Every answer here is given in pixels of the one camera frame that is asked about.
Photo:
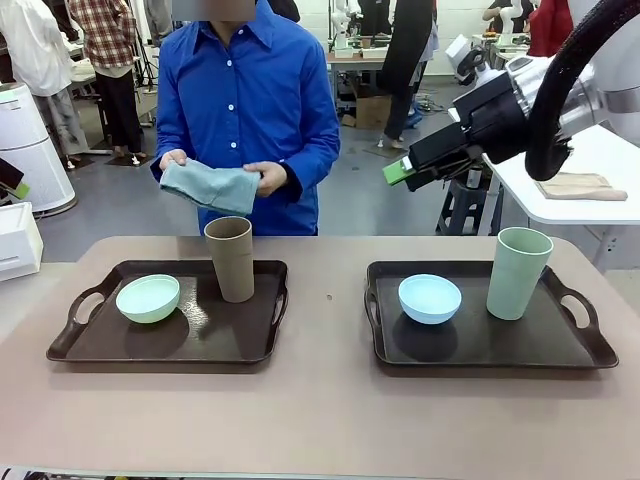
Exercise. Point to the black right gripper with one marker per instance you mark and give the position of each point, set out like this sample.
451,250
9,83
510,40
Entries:
495,125

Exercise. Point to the beige cloth mat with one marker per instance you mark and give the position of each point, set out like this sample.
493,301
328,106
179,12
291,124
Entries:
580,187

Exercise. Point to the pale green bowl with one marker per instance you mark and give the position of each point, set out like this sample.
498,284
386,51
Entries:
147,300

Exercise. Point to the teal cloth mat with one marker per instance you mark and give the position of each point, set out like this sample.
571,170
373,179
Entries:
215,187

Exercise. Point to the brown tall cup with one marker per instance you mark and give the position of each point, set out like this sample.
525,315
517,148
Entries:
232,260

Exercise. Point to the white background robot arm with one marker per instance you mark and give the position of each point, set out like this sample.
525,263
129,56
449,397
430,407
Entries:
341,25
509,20

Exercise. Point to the person's right forearm blue sleeve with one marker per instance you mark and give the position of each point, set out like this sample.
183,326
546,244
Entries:
172,135

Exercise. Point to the person's left forearm blue sleeve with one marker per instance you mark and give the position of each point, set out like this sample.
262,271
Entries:
312,165

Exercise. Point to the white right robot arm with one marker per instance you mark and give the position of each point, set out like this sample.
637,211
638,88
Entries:
605,95

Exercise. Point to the dark brown tray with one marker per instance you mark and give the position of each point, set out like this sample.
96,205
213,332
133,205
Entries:
500,345
210,335

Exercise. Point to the person's right hand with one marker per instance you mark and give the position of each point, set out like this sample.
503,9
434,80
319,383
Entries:
175,157

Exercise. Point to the person's left hand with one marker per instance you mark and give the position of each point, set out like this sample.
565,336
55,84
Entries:
272,176

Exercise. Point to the white round air purifier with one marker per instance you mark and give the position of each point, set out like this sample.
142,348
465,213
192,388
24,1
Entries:
30,155

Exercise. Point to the black step stool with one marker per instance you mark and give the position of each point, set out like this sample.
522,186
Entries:
462,205

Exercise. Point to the white angular box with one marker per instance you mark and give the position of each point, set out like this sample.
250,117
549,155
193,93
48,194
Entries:
17,240

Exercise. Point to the cardboard box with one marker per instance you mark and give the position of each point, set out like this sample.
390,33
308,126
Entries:
372,112

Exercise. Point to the bystander in black clothes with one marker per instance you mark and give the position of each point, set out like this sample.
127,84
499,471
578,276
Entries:
407,50

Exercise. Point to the background work table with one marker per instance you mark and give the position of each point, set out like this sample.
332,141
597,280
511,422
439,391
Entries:
360,57

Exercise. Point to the bystander in white shirt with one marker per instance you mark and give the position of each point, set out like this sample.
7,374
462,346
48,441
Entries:
35,50

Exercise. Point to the light blue bowl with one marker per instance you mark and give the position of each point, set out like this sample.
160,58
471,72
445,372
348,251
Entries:
430,300

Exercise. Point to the pale green tall cup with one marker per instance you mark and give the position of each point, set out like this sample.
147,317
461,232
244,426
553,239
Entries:
517,280

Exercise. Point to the white side table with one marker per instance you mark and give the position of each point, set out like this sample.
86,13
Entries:
595,160

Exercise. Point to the bystander in plaid shirt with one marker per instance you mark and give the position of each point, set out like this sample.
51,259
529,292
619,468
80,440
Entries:
107,35

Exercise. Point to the bystander in red top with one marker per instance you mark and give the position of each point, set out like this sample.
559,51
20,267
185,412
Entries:
547,27

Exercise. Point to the person in blue shirt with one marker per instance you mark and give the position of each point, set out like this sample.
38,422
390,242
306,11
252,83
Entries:
240,100

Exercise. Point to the white grey camera housing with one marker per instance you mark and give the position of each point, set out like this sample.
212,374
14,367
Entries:
460,55

